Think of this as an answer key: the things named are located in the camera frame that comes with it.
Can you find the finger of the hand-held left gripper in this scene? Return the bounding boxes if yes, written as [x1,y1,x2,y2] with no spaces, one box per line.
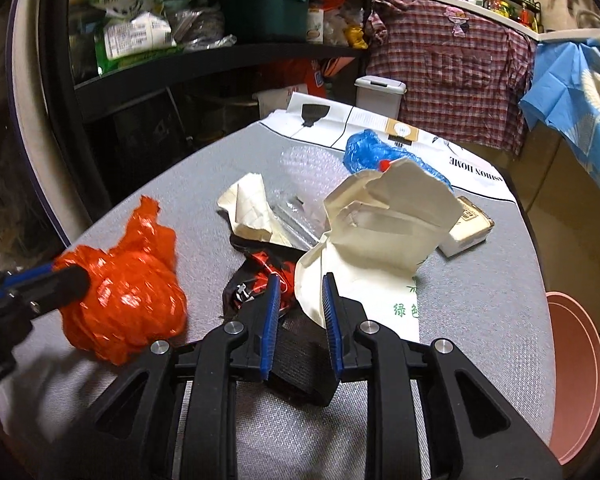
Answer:
[0,264,92,314]

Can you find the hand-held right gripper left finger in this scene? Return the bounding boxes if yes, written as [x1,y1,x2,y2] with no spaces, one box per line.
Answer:
[37,274,283,480]

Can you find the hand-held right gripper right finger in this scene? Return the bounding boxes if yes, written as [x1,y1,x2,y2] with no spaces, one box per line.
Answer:
[321,272,564,480]

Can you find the orange plastic bag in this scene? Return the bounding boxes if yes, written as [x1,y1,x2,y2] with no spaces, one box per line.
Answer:
[52,196,189,366]

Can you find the cream paper bag green print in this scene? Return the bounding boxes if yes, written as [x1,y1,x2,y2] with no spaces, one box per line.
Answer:
[295,156,464,347]

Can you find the bubble wrap sheet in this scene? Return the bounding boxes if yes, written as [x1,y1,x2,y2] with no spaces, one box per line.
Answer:
[279,144,352,211]

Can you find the pink plastic basin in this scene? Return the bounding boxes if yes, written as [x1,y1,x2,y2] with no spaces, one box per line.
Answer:
[545,291,600,466]

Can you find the black red wrapper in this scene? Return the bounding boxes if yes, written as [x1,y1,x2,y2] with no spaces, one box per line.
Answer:
[222,247,301,322]

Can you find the clear plastic wrapper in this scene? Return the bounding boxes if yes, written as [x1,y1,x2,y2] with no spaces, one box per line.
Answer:
[267,192,327,249]

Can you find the crumpled cream paper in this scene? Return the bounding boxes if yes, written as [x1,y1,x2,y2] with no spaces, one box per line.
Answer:
[216,172,301,249]

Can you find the small brown cardboard box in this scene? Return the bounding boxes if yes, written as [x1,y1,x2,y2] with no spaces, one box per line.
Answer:
[437,196,496,259]

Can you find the blue plastic bag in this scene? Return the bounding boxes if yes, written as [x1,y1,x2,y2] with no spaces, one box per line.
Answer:
[344,129,454,194]

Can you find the white flat printed box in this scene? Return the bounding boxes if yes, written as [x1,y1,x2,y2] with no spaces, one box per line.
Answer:
[262,91,519,202]

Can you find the white lidded bin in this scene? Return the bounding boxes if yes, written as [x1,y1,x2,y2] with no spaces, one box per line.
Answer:
[355,75,409,122]

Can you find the orange printed bag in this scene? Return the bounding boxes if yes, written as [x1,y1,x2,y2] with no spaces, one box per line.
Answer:
[300,57,357,102]

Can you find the green white food packet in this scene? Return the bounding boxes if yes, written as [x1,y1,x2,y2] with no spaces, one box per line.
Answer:
[96,11,180,73]

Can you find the red plaid shirt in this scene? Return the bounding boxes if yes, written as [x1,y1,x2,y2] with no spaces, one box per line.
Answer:
[365,0,539,156]

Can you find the black metal shelf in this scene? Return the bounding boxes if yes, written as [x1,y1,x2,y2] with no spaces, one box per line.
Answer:
[40,0,374,122]

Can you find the yellow snack packet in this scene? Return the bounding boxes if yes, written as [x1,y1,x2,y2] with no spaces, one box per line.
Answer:
[344,22,370,50]

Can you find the clear plastic bags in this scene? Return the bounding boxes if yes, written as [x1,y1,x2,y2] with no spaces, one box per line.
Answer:
[169,4,237,52]

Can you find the dark green plastic basket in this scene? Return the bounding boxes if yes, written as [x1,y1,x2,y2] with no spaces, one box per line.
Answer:
[215,0,315,44]

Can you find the blue fan-print cloth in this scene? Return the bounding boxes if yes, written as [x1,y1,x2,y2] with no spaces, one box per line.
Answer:
[519,35,600,207]

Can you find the black spice rack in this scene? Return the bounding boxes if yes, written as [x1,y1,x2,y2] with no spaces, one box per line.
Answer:
[485,0,542,32]

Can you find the black strap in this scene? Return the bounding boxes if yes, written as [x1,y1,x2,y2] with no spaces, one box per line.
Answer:
[270,317,341,407]

